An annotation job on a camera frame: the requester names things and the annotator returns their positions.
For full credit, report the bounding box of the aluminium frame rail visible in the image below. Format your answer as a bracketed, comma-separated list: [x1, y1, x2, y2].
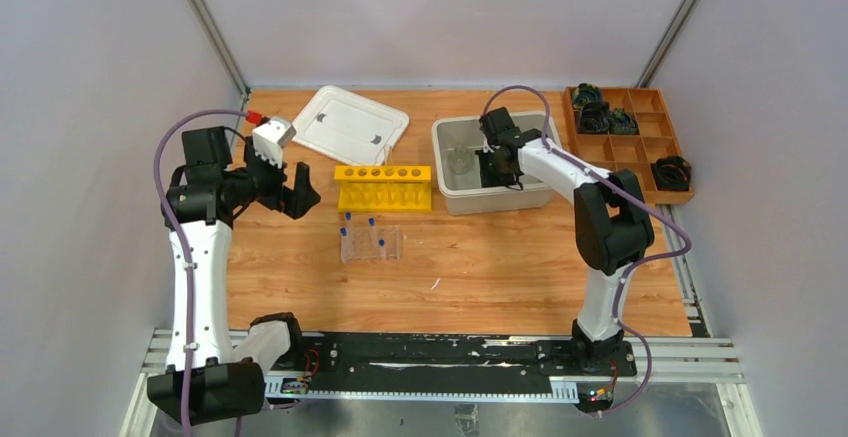
[119, 329, 764, 437]

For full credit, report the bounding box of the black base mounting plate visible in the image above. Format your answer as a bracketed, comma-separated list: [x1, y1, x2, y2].
[274, 332, 637, 395]

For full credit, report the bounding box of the yellow test tube rack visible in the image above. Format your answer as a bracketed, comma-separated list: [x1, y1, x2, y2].
[333, 165, 433, 213]

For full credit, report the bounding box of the clear test tube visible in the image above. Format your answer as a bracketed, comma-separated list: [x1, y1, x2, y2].
[383, 144, 393, 166]

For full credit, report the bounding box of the dark green ring part top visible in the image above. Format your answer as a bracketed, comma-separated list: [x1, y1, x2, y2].
[571, 82, 603, 110]

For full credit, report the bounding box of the dark green ring part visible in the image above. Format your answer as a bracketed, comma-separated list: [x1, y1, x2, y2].
[608, 108, 639, 135]
[571, 82, 603, 110]

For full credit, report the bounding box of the white plastic bin lid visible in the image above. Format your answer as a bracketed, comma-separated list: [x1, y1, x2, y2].
[293, 85, 410, 166]

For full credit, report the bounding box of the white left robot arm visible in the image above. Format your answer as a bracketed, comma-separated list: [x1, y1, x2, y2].
[147, 118, 321, 430]

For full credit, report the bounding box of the black ring part on tray edge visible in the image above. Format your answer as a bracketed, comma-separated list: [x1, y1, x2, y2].
[650, 155, 692, 192]

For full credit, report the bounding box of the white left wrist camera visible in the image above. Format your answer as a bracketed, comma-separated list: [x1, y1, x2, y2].
[251, 117, 297, 169]

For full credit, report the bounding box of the dark green ring part right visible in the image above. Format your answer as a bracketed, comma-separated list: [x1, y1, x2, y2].
[608, 108, 639, 135]

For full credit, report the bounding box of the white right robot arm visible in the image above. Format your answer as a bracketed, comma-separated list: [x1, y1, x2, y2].
[479, 107, 654, 375]

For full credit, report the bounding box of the white plastic bin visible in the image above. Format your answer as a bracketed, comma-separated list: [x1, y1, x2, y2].
[431, 116, 555, 215]

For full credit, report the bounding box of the clear acrylic tube rack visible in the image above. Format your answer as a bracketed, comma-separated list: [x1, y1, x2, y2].
[339, 225, 403, 264]

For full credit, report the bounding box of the wooden compartment tray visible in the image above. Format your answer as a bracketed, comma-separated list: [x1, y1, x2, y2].
[562, 86, 694, 205]

